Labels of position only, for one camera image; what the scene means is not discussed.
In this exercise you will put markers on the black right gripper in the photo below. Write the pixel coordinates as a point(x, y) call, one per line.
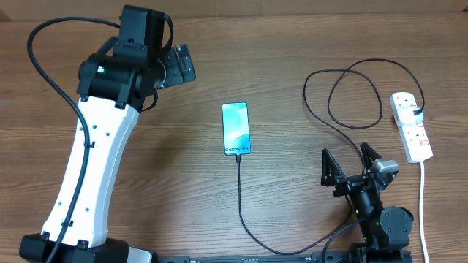
point(346, 183)

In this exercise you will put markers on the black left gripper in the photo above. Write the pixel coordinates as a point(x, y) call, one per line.
point(176, 74)

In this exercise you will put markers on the Galaxy smartphone with teal screen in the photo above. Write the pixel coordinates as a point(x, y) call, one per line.
point(236, 131)

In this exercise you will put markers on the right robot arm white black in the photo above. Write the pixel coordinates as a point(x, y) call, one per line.
point(385, 230)

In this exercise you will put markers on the white charger plug adapter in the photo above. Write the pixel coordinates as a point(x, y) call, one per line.
point(406, 116)

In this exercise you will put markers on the white power strip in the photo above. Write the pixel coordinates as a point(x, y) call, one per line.
point(414, 137)

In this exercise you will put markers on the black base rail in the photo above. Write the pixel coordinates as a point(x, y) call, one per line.
point(315, 257)

